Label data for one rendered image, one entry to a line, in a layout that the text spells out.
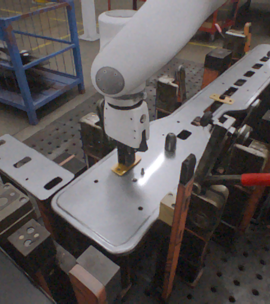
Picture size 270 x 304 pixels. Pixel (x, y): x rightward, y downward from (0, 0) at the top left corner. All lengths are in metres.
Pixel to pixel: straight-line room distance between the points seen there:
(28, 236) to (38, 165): 0.27
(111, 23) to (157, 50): 0.10
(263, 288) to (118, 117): 0.61
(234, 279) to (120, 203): 0.43
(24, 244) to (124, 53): 0.33
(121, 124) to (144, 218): 0.20
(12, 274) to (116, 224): 0.20
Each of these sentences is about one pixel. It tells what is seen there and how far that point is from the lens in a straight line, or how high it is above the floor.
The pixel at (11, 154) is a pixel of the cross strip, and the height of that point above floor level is 1.00.
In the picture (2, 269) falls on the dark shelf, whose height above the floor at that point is 1.03.
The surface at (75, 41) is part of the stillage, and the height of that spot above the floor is 0.59.
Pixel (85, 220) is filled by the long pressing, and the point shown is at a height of 1.00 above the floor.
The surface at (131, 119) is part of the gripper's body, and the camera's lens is 0.55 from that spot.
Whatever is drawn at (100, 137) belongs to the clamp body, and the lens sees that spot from 0.74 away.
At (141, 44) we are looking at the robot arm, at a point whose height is 1.33.
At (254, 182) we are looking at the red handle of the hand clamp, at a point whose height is 1.13.
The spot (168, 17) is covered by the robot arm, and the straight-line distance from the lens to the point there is 0.42.
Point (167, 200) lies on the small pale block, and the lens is 0.51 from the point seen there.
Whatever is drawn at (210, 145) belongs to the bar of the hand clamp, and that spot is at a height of 1.17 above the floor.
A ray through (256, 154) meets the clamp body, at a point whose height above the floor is 1.06.
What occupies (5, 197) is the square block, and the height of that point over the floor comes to 1.06.
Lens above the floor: 1.45
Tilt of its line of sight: 40 degrees down
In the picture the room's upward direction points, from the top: straight up
